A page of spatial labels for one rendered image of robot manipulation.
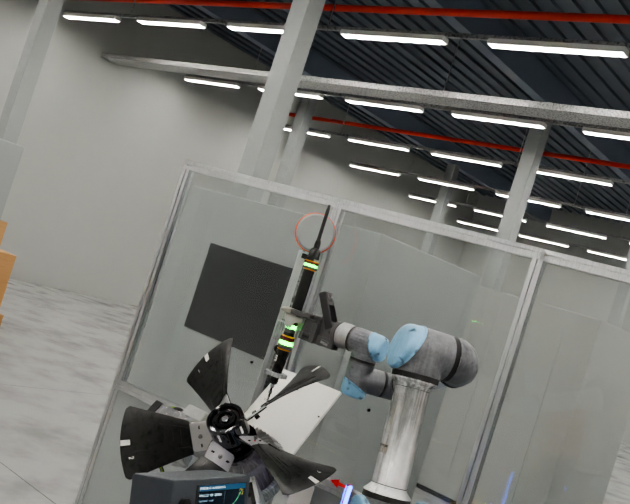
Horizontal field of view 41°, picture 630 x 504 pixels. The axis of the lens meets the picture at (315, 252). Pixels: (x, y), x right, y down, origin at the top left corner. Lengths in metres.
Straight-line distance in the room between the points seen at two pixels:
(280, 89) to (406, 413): 7.01
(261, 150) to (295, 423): 6.05
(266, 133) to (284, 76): 0.62
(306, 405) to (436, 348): 0.99
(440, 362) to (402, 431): 0.19
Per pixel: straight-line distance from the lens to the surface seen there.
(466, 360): 2.07
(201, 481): 1.77
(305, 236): 3.23
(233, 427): 2.56
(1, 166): 8.19
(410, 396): 2.02
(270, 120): 8.76
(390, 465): 2.03
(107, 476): 3.97
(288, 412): 2.93
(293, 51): 8.91
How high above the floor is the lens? 1.71
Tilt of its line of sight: 2 degrees up
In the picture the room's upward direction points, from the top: 18 degrees clockwise
